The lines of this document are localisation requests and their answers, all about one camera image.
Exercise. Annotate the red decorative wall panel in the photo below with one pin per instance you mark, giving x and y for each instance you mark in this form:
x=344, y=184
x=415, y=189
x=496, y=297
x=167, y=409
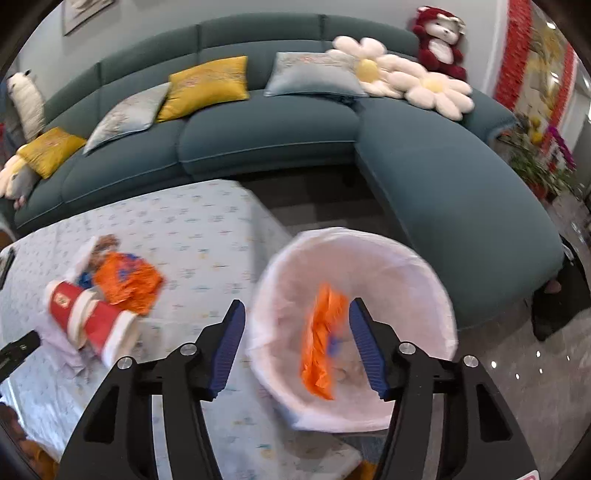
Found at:
x=512, y=55

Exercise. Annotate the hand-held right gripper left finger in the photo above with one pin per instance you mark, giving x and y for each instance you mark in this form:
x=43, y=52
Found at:
x=228, y=350

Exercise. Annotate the yellow gourd ornament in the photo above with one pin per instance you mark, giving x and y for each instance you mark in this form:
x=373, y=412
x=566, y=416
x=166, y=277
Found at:
x=535, y=129

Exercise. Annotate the white flower plush toy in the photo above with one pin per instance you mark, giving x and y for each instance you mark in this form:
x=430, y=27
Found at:
x=14, y=180

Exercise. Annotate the white brown snack packet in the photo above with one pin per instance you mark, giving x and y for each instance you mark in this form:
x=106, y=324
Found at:
x=104, y=247

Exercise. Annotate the white panda plush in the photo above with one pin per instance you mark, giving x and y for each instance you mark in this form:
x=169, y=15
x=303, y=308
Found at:
x=27, y=101

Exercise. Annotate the teal sofa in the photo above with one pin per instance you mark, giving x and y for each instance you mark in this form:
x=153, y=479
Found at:
x=277, y=134

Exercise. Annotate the white lined trash bin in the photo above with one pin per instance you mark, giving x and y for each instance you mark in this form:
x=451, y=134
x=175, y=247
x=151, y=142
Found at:
x=295, y=286

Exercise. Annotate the black remote control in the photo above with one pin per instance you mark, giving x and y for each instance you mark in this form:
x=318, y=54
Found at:
x=5, y=270

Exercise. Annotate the orange snack wrapper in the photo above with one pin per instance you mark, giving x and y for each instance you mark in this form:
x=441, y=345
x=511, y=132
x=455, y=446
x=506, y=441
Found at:
x=321, y=341
x=129, y=281

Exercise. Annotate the small framed picture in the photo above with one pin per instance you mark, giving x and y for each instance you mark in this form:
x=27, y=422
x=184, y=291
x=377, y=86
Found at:
x=83, y=14

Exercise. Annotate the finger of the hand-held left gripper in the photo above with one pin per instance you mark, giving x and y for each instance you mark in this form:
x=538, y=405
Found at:
x=21, y=348

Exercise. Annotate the orange brown object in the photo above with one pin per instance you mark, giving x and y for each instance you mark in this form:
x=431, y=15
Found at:
x=27, y=452

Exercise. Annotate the light blue embroidered cushion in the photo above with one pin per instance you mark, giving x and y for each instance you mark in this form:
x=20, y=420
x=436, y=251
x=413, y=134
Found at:
x=124, y=117
x=309, y=74

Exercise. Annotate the white flower cushion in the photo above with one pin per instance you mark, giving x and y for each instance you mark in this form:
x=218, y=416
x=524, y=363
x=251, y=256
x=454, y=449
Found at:
x=369, y=69
x=434, y=85

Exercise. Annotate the potted orchid plant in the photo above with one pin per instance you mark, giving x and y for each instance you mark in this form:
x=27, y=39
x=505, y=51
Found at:
x=531, y=161

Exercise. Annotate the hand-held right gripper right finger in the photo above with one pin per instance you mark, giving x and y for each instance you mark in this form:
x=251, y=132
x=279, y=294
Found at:
x=367, y=350

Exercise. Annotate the yellow embroidered cushion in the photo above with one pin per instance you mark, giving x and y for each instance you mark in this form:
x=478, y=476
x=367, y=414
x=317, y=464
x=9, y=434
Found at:
x=203, y=87
x=48, y=150

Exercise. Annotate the red plush bear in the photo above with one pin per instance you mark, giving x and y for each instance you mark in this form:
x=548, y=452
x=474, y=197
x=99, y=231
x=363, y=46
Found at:
x=438, y=50

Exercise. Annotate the white tissue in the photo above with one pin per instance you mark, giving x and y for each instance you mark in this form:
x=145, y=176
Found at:
x=60, y=353

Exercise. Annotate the red paper cup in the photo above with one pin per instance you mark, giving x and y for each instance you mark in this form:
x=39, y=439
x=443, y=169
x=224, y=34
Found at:
x=64, y=304
x=104, y=327

